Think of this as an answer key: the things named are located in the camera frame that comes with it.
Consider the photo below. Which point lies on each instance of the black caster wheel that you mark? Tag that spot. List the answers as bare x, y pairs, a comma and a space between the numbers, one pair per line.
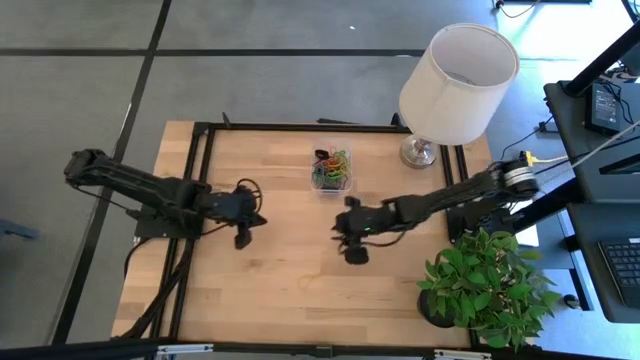
571, 301

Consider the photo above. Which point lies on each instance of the black diagonal stand beam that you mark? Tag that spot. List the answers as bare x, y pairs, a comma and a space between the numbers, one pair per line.
600, 57

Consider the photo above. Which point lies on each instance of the white shade silver table lamp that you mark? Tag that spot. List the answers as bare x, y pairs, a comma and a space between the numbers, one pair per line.
450, 90

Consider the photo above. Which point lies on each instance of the black keyboard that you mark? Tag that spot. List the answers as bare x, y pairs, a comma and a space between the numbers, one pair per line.
622, 270

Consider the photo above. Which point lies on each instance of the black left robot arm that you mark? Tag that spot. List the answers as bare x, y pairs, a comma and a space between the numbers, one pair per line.
150, 187

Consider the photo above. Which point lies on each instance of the green rubber band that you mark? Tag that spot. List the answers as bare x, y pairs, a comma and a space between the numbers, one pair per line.
346, 170
320, 179

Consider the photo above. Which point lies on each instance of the small black block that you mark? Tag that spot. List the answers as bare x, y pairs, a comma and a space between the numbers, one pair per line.
318, 152

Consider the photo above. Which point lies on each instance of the black desk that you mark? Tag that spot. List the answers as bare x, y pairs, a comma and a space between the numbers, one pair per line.
575, 130
590, 260

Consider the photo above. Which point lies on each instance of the green potted plant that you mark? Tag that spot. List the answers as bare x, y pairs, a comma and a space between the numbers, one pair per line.
480, 290

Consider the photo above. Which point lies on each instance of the person's shoe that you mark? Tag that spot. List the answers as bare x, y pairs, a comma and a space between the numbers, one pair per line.
617, 76

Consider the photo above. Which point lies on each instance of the black plug block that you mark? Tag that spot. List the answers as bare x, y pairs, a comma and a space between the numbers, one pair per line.
548, 126

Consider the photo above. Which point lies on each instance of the black power box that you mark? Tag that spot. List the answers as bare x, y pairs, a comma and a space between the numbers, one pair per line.
602, 107

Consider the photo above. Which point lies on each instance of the white sheet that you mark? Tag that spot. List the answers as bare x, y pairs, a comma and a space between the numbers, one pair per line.
530, 237

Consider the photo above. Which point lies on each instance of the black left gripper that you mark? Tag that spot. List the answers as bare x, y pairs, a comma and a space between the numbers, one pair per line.
225, 206

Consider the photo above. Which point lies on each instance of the red rubber band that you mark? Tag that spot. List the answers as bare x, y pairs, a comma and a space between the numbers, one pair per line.
324, 167

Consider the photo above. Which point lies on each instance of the clear plastic bin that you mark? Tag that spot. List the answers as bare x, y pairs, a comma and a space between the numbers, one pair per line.
330, 192

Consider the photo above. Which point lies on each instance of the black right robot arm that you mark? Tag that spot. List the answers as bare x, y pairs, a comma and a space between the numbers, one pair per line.
450, 197

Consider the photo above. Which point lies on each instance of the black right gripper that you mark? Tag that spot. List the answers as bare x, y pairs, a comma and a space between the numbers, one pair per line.
367, 220

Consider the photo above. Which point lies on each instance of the black front crossbeam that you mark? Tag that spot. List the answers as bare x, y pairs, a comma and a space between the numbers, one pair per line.
75, 352

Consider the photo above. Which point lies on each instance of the silver bracket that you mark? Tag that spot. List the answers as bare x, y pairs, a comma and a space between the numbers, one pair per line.
185, 349
460, 355

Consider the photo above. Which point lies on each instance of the black monitor foot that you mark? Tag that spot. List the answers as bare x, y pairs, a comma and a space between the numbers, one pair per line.
622, 165

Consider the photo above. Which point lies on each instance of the blue-grey object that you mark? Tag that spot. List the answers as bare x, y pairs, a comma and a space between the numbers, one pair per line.
15, 231

